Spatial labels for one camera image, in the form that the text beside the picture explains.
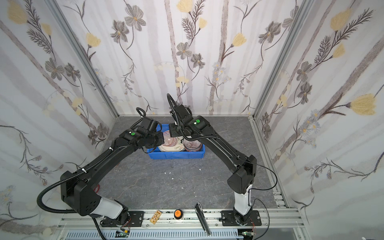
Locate cream bird pattern plate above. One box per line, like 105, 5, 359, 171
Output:
158, 131, 185, 152

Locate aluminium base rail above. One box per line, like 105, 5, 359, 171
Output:
56, 209, 301, 240

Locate blue plastic bin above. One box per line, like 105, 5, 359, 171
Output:
146, 124, 206, 160

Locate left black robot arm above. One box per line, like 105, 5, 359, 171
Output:
37, 117, 164, 221

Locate red handled scissors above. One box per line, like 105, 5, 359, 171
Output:
94, 184, 100, 193

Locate small wooden tag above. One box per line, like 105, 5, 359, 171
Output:
150, 210, 163, 225

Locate orange round button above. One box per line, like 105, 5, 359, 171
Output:
174, 209, 184, 220

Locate pink glass cup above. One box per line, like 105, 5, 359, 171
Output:
163, 137, 181, 148

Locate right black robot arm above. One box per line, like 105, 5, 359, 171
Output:
169, 99, 257, 219

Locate pink glass small plate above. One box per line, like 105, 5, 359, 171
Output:
183, 140, 203, 152

